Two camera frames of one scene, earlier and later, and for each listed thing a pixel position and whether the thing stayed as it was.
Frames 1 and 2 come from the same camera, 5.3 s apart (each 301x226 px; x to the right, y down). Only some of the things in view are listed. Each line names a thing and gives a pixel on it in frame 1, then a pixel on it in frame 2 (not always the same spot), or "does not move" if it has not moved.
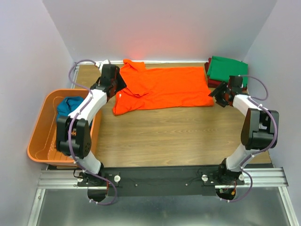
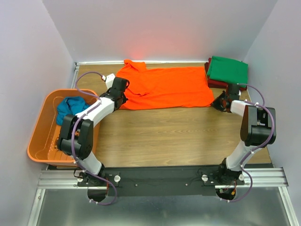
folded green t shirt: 221,68 does not move
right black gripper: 219,93 -> 221,101
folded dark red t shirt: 212,83 does not move
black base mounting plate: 161,181 does not move
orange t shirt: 161,87 does not move
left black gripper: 118,81 -> 122,100
